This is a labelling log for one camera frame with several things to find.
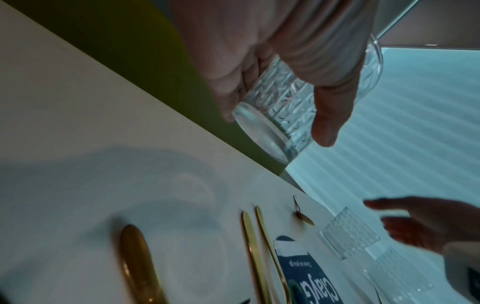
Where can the green bench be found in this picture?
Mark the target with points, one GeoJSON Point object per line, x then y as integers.
{"type": "Point", "coordinates": [131, 44]}

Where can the white roller blind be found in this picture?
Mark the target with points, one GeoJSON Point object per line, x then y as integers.
{"type": "Point", "coordinates": [412, 118]}

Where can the gold fork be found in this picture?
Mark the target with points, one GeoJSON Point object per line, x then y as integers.
{"type": "Point", "coordinates": [268, 246]}

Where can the small gold spoon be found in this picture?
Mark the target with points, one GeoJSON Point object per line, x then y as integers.
{"type": "Point", "coordinates": [304, 218]}

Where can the person's left hand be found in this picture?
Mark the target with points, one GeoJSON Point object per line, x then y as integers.
{"type": "Point", "coordinates": [270, 26]}

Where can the gold knife setting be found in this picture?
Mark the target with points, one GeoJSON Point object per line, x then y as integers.
{"type": "Point", "coordinates": [250, 246]}

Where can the blue round sticker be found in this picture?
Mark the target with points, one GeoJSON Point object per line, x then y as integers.
{"type": "Point", "coordinates": [318, 282]}

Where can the clear drinking glass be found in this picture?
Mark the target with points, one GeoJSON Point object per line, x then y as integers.
{"type": "Point", "coordinates": [401, 279]}
{"type": "Point", "coordinates": [348, 234]}
{"type": "Point", "coordinates": [277, 101]}

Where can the person's right hand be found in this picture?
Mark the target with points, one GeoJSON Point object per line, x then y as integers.
{"type": "Point", "coordinates": [431, 222]}

